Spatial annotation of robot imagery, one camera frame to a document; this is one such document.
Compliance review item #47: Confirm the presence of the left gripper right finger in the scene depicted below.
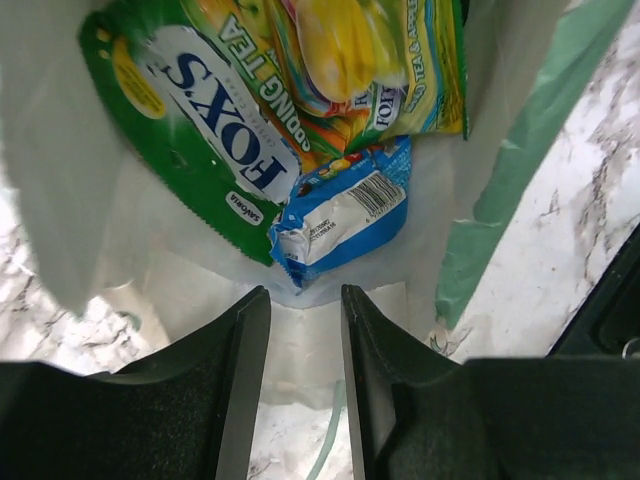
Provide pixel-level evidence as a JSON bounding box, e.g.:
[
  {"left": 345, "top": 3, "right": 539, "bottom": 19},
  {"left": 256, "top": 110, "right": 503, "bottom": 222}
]
[{"left": 341, "top": 285, "right": 639, "bottom": 479}]

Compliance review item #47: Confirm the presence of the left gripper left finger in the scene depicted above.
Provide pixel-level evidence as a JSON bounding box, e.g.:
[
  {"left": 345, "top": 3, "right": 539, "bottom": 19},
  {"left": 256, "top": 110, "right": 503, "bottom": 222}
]
[{"left": 1, "top": 287, "right": 271, "bottom": 479}]

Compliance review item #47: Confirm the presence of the blue m&m snack packet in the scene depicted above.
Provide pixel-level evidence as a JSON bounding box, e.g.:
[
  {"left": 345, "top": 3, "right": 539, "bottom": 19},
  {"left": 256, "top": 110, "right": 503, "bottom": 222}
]
[{"left": 269, "top": 136, "right": 412, "bottom": 292}]

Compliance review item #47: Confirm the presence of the green paper bag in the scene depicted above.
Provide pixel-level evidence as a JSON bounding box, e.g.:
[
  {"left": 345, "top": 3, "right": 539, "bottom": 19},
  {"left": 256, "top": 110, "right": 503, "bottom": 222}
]
[{"left": 0, "top": 0, "right": 636, "bottom": 480}]

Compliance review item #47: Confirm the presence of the green yellow snack packet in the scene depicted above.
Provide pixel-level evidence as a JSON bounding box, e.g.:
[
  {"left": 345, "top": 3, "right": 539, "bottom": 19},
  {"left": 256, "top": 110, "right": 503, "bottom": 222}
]
[{"left": 239, "top": 0, "right": 471, "bottom": 169}]

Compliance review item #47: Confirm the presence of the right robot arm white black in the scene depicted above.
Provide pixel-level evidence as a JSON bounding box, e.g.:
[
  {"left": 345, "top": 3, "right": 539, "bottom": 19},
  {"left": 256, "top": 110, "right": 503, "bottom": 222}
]
[{"left": 549, "top": 229, "right": 639, "bottom": 358}]

